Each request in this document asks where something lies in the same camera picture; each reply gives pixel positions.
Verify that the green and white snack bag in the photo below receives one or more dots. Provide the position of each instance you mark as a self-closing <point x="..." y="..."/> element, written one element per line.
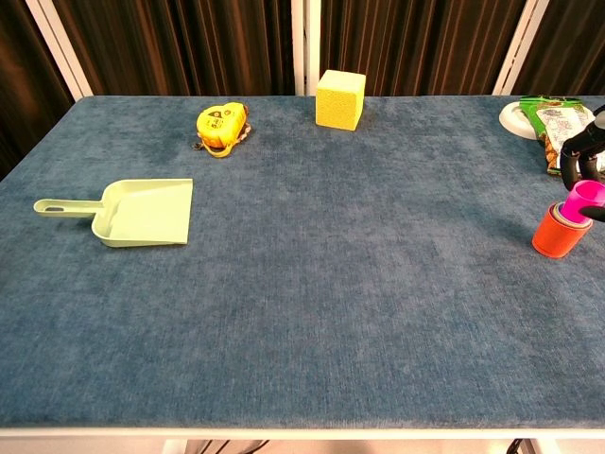
<point x="548" y="123"/>

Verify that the orange-red plastic cup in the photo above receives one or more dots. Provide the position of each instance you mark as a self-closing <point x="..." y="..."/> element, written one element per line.
<point x="555" y="241"/>

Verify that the yellow tape measure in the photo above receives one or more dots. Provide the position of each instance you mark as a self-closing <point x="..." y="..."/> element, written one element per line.
<point x="219" y="125"/>

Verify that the white round plate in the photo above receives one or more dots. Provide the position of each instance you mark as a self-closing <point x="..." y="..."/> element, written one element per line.
<point x="510" y="120"/>

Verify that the white frame post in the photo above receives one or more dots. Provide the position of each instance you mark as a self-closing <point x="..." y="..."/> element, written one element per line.
<point x="517" y="47"/>
<point x="59" y="47"/>
<point x="306" y="47"/>

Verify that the blue table cloth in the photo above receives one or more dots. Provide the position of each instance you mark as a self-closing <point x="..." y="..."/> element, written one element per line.
<point x="283" y="307"/>

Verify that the pink plastic cup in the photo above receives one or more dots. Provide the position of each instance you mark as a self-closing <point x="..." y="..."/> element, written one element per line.
<point x="579" y="196"/>

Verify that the right black-fingered robot hand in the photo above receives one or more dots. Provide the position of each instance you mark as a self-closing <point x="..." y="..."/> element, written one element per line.
<point x="596" y="142"/>

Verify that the dark brown curtain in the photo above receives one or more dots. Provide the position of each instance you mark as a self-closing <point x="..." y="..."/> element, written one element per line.
<point x="23" y="85"/>
<point x="416" y="47"/>
<point x="189" y="47"/>
<point x="572" y="47"/>

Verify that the light green plastic dustpan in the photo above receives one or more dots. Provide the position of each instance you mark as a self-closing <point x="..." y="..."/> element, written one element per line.
<point x="146" y="213"/>

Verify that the yellow sponge cube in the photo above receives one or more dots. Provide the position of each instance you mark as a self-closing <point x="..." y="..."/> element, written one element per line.
<point x="338" y="106"/>

